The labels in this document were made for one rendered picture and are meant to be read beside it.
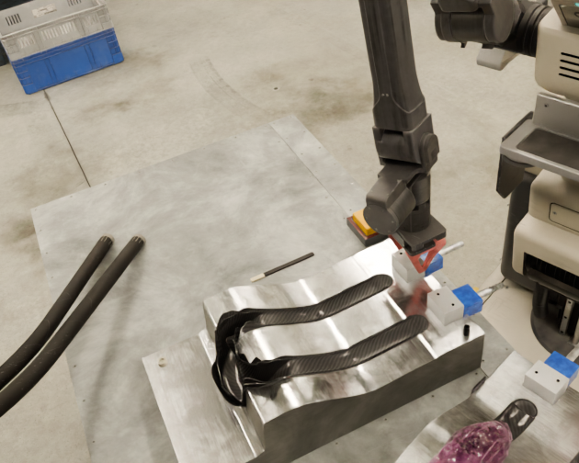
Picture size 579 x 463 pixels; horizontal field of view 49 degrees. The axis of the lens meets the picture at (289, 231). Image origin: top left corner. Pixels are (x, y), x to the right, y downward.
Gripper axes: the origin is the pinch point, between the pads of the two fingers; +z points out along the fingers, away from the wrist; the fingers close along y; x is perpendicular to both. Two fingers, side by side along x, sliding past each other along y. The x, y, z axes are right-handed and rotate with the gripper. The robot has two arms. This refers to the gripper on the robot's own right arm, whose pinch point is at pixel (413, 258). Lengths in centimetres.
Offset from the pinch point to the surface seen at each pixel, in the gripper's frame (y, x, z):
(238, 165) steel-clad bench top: -58, -12, 11
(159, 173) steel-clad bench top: -66, -30, 10
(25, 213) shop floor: -189, -81, 89
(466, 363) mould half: 17.7, -1.7, 7.8
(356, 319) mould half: 4.5, -14.1, 2.3
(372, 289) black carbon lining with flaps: 0.2, -8.4, 2.7
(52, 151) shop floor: -232, -61, 89
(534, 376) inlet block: 27.2, 3.0, 2.9
